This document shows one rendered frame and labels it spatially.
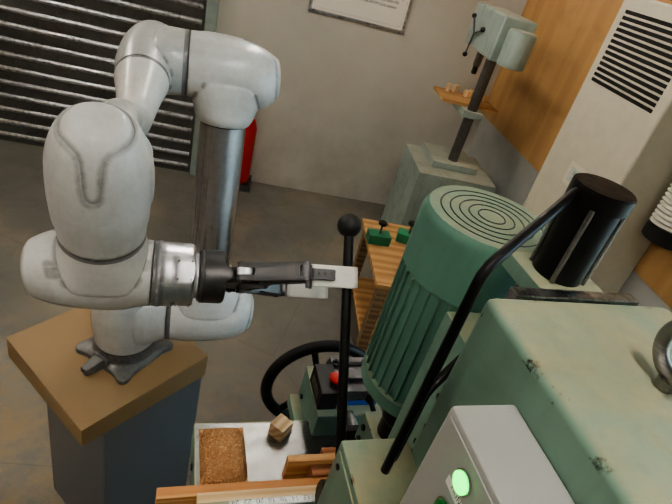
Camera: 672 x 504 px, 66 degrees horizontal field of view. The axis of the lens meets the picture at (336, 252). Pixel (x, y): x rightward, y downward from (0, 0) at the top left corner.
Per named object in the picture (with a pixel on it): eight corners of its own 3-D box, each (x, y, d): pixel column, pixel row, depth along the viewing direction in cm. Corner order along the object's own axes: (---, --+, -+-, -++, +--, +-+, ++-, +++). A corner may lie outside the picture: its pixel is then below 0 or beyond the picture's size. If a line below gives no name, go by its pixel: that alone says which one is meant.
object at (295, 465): (389, 467, 103) (398, 449, 100) (391, 473, 102) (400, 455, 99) (281, 473, 96) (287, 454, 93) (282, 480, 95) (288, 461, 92)
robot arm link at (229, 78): (167, 316, 145) (246, 318, 151) (164, 353, 132) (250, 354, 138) (185, 22, 111) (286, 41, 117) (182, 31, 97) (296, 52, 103)
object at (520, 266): (540, 302, 62) (614, 175, 53) (579, 350, 55) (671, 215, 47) (482, 299, 59) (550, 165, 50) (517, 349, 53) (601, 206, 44)
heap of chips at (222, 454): (243, 427, 102) (245, 418, 101) (248, 486, 93) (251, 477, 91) (199, 429, 100) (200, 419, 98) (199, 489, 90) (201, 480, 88)
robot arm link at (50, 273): (148, 327, 71) (151, 266, 62) (19, 323, 66) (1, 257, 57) (154, 266, 78) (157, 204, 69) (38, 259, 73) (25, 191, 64)
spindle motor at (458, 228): (442, 345, 92) (516, 190, 75) (486, 429, 78) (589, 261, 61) (348, 343, 86) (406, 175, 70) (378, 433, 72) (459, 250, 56)
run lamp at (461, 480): (453, 477, 39) (463, 461, 38) (464, 503, 37) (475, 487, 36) (445, 478, 39) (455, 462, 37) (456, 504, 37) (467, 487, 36)
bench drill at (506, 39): (436, 241, 381) (530, 14, 298) (458, 293, 330) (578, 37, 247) (374, 230, 372) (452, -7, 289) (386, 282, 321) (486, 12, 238)
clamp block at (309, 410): (357, 392, 121) (367, 365, 117) (373, 442, 111) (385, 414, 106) (296, 393, 117) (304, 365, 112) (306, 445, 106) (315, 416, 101)
